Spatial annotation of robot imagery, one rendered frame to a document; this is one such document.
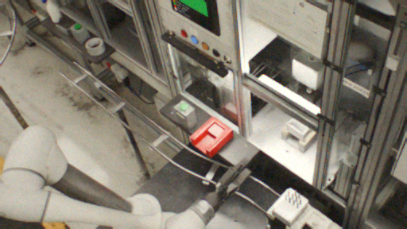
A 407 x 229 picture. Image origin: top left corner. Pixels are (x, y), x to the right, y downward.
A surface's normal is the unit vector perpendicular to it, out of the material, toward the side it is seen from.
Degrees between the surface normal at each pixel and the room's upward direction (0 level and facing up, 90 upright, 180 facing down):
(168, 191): 0
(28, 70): 0
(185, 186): 0
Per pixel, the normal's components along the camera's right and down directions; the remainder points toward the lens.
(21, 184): 0.43, -0.46
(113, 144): -0.04, -0.65
